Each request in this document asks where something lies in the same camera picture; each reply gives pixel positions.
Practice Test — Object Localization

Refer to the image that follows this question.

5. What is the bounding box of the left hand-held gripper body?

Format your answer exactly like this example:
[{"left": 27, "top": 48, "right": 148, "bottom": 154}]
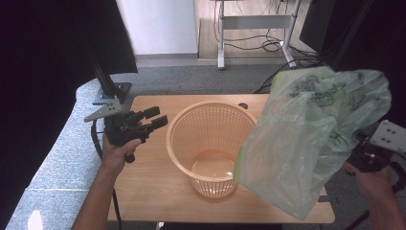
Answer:
[{"left": 83, "top": 102, "right": 154, "bottom": 164}]

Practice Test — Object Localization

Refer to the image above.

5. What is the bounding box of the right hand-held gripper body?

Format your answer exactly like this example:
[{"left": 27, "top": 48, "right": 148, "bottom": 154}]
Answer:
[{"left": 347, "top": 119, "right": 406, "bottom": 173}]

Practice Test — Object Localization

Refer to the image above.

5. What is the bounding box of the orange plastic mesh wastebasket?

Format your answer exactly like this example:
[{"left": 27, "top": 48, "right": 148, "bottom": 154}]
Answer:
[{"left": 165, "top": 101, "right": 259, "bottom": 201}]

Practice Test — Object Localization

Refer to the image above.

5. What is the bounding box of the translucent green-printed trash bag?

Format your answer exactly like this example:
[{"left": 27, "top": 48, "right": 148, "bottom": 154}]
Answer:
[{"left": 232, "top": 65, "right": 394, "bottom": 221}]

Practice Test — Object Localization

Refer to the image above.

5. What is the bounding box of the person's left hand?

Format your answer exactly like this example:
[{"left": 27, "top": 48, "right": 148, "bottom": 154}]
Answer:
[{"left": 101, "top": 135, "right": 144, "bottom": 177}]

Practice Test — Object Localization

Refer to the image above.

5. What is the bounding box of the person's right hand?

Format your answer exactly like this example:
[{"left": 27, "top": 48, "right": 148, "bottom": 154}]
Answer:
[{"left": 343, "top": 162, "right": 397, "bottom": 206}]

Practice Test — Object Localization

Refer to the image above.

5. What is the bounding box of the light grey felt mat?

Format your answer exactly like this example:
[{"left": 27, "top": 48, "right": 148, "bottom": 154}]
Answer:
[{"left": 5, "top": 78, "right": 135, "bottom": 230}]

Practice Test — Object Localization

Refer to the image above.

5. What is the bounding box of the black curtain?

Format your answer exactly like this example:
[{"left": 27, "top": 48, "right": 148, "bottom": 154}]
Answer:
[
  {"left": 0, "top": 0, "right": 139, "bottom": 224},
  {"left": 331, "top": 0, "right": 406, "bottom": 128}
]

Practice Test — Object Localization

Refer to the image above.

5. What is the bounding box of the black metal stand with dark base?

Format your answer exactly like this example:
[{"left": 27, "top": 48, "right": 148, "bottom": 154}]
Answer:
[{"left": 329, "top": 0, "right": 375, "bottom": 71}]

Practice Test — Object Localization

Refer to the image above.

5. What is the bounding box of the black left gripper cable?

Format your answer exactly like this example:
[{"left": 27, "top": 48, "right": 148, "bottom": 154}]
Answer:
[{"left": 90, "top": 120, "right": 123, "bottom": 230}]

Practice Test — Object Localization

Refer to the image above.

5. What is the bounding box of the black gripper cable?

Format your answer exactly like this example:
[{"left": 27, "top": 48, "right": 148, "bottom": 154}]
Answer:
[
  {"left": 90, "top": 120, "right": 123, "bottom": 230},
  {"left": 390, "top": 161, "right": 406, "bottom": 195}
]

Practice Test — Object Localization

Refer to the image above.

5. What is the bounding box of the black metal stand with base plate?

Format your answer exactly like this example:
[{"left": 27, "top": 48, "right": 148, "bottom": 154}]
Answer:
[{"left": 90, "top": 53, "right": 133, "bottom": 106}]

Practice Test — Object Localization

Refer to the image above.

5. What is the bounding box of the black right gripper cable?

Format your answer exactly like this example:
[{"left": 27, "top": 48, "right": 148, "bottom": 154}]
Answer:
[{"left": 390, "top": 161, "right": 406, "bottom": 195}]

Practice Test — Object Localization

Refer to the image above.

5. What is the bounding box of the white metal desk frame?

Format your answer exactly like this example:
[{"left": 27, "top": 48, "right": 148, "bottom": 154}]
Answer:
[{"left": 214, "top": 0, "right": 303, "bottom": 71}]

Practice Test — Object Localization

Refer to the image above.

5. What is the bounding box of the tangle of black floor cables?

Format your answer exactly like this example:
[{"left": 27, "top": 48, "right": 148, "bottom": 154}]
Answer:
[{"left": 213, "top": 0, "right": 329, "bottom": 95}]

